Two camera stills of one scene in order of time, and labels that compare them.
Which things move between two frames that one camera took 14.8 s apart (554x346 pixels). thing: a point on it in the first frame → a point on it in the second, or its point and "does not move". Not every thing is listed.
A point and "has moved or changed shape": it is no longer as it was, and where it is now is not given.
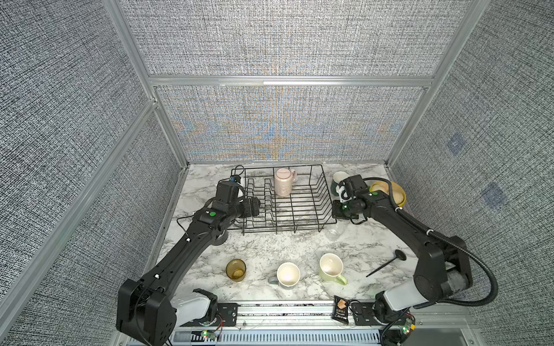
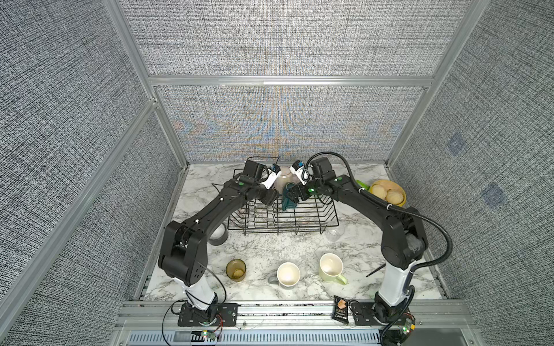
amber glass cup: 236,269 does not move
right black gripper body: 344,210 → 304,190
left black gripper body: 247,207 → 267,196
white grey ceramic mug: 288,275 does not move
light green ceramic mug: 330,268 does not move
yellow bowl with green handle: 398,194 does not move
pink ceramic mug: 283,181 does not move
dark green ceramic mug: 337,177 has moved or changed shape
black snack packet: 340,310 does not move
